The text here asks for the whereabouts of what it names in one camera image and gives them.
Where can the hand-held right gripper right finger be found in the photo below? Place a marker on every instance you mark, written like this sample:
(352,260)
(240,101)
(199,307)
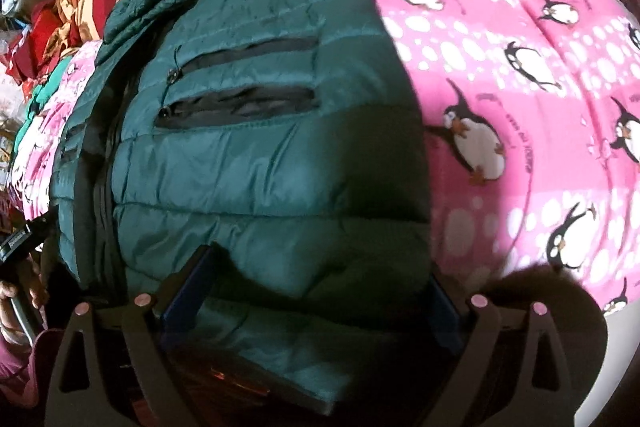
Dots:
(445,317)

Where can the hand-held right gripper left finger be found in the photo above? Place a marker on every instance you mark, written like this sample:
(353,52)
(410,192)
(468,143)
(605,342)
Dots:
(185,292)

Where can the dark green puffer jacket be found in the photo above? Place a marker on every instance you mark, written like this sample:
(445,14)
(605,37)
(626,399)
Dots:
(260,167)

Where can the person's left forearm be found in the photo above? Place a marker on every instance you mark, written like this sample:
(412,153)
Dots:
(25,372)

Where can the pile of red clothes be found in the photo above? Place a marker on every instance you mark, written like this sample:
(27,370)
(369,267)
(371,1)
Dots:
(35,47)

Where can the person's left hand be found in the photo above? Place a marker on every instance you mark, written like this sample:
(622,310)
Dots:
(32,279)

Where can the teal green cloth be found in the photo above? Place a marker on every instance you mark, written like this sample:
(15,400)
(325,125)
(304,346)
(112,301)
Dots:
(47,92)

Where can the pink penguin print blanket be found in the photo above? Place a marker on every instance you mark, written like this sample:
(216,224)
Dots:
(500,57)

